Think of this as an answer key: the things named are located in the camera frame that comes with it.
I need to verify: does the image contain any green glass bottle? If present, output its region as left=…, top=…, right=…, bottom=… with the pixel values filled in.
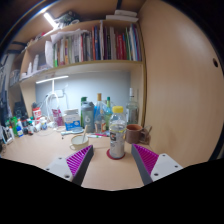
left=79, top=96, right=89, bottom=128

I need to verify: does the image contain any ceiling light tube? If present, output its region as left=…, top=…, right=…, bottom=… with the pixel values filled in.
left=42, top=12, right=60, bottom=30

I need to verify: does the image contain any brown mug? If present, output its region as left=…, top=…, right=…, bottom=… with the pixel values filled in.
left=125, top=123, right=152, bottom=145

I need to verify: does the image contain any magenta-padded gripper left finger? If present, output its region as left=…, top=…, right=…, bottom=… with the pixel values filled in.
left=44, top=144, right=95, bottom=187

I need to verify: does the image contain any white desk lamp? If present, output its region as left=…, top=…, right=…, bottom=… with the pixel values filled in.
left=35, top=75, right=70, bottom=125

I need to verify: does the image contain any wooden-handled spoon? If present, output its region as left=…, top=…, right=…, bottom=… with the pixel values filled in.
left=81, top=124, right=90, bottom=144

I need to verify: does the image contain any flat round red coaster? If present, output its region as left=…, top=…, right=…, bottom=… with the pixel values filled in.
left=106, top=148, right=127, bottom=161

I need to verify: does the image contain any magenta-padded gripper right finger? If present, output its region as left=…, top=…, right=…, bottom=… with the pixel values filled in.
left=130, top=143, right=184, bottom=186

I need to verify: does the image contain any cream cup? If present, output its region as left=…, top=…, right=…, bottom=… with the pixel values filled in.
left=69, top=133, right=90, bottom=152

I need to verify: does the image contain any red and white container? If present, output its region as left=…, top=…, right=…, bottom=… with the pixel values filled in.
left=32, top=106, right=43, bottom=121

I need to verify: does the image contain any wooden shelf unit with books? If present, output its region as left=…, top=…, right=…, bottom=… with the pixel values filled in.
left=18, top=9, right=148, bottom=128

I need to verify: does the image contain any teal green-capped bottle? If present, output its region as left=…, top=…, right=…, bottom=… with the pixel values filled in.
left=103, top=96, right=114, bottom=132

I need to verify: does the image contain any pink packet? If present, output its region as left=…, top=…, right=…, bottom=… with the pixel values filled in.
left=51, top=108, right=65, bottom=127

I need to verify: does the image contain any white wall power outlet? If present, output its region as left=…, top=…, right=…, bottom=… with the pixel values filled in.
left=52, top=89, right=66, bottom=100

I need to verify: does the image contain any grey shaker bottle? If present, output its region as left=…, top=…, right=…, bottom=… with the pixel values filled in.
left=81, top=100, right=96, bottom=134

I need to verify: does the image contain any small blue and white bottle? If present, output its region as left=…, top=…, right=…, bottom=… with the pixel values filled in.
left=15, top=124, right=25, bottom=138

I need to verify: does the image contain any green container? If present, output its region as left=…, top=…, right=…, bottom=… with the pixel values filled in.
left=9, top=115, right=19, bottom=130

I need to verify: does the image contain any blue and white carton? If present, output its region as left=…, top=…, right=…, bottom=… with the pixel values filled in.
left=63, top=108, right=82, bottom=132

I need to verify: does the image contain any clear yellow-capped drink bottle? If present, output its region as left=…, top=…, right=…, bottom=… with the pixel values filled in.
left=108, top=105, right=128, bottom=160

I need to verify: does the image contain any clear white-capped glass bottle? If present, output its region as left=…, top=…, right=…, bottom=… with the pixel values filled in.
left=125, top=87, right=140, bottom=126

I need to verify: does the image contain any light blue case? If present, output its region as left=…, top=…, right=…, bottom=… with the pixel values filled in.
left=60, top=129, right=84, bottom=136

